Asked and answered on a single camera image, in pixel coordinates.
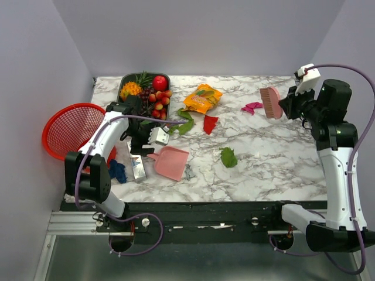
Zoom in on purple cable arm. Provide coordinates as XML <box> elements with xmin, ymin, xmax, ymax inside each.
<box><xmin>269</xmin><ymin>63</ymin><xmax>375</xmax><ymax>276</ymax></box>
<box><xmin>74</xmin><ymin>114</ymin><xmax>188</xmax><ymax>257</ymax></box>

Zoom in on blue crumpled paper scrap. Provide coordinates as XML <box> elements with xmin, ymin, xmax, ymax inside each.
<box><xmin>108</xmin><ymin>159</ymin><xmax>127</xmax><ymax>184</ymax></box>

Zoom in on pink plastic dustpan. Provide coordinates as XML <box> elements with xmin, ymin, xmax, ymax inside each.
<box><xmin>147</xmin><ymin>146</ymin><xmax>189</xmax><ymax>181</ymax></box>

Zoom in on toy cherries bunch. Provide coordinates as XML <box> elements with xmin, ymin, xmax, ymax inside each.
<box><xmin>147</xmin><ymin>90</ymin><xmax>173</xmax><ymax>120</ymax></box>

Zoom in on red paper scrap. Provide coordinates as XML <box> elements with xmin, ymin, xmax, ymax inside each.
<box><xmin>203</xmin><ymin>115</ymin><xmax>219</xmax><ymax>135</ymax></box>

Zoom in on silver toothpaste box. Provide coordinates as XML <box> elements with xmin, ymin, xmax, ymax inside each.
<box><xmin>127</xmin><ymin>141</ymin><xmax>147</xmax><ymax>182</ymax></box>

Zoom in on red mesh waste basket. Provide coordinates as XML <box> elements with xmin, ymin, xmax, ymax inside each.
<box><xmin>42</xmin><ymin>103</ymin><xmax>105</xmax><ymax>160</ymax></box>

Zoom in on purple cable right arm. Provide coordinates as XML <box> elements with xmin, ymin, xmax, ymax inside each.
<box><xmin>269</xmin><ymin>63</ymin><xmax>375</xmax><ymax>276</ymax></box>

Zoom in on purple toy grapes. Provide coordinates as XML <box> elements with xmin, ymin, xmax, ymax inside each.
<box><xmin>138</xmin><ymin>87</ymin><xmax>155</xmax><ymax>117</ymax></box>

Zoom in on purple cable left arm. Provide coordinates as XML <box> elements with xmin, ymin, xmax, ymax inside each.
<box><xmin>74</xmin><ymin>114</ymin><xmax>188</xmax><ymax>257</ymax></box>

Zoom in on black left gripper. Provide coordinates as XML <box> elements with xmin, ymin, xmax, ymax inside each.
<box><xmin>125</xmin><ymin>122</ymin><xmax>161</xmax><ymax>157</ymax></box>

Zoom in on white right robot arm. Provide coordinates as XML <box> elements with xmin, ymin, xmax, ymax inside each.
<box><xmin>269</xmin><ymin>79</ymin><xmax>374</xmax><ymax>252</ymax></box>

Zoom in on red toy apple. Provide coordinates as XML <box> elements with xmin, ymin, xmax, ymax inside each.
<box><xmin>152</xmin><ymin>76</ymin><xmax>169</xmax><ymax>92</ymax></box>

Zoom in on aluminium frame rail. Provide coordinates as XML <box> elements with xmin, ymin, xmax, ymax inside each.
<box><xmin>47</xmin><ymin>211</ymin><xmax>133</xmax><ymax>237</ymax></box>

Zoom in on grey fruit tray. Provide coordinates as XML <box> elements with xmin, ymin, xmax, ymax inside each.
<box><xmin>117</xmin><ymin>71</ymin><xmax>172</xmax><ymax>120</ymax></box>

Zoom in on toy pineapple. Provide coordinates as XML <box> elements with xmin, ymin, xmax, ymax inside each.
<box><xmin>120</xmin><ymin>71</ymin><xmax>152</xmax><ymax>101</ymax></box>

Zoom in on orange snack bag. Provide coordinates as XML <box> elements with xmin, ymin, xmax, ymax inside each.
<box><xmin>182</xmin><ymin>84</ymin><xmax>223</xmax><ymax>114</ymax></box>

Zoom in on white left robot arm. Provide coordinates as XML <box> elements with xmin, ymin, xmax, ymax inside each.
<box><xmin>64</xmin><ymin>95</ymin><xmax>156</xmax><ymax>231</ymax></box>

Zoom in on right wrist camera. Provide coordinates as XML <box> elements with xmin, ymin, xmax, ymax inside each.
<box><xmin>294</xmin><ymin>64</ymin><xmax>321</xmax><ymax>94</ymax></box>

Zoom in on dark green paper scrap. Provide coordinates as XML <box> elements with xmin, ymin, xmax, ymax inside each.
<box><xmin>168</xmin><ymin>108</ymin><xmax>195</xmax><ymax>135</ymax></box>

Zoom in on pink hand brush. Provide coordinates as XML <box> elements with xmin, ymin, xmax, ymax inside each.
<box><xmin>260</xmin><ymin>87</ymin><xmax>283</xmax><ymax>119</ymax></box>

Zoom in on magenta crumpled paper scrap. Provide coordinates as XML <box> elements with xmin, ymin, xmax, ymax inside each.
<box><xmin>241</xmin><ymin>102</ymin><xmax>263</xmax><ymax>115</ymax></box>

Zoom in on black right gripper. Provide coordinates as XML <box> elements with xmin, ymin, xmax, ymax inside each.
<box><xmin>280</xmin><ymin>83</ymin><xmax>325</xmax><ymax>124</ymax></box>

